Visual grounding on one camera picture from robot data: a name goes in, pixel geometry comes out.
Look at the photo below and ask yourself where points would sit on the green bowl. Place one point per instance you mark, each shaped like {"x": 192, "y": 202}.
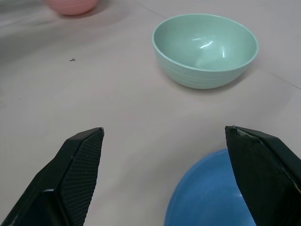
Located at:
{"x": 207, "y": 50}

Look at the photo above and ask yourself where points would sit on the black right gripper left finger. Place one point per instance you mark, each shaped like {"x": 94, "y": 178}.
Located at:
{"x": 70, "y": 174}

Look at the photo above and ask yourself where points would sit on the pink bowl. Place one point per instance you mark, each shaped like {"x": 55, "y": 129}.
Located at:
{"x": 71, "y": 5}

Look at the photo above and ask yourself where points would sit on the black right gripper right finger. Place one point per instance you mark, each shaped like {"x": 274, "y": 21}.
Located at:
{"x": 263, "y": 179}

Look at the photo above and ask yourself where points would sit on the blue bowl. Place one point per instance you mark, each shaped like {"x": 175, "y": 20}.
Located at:
{"x": 207, "y": 193}

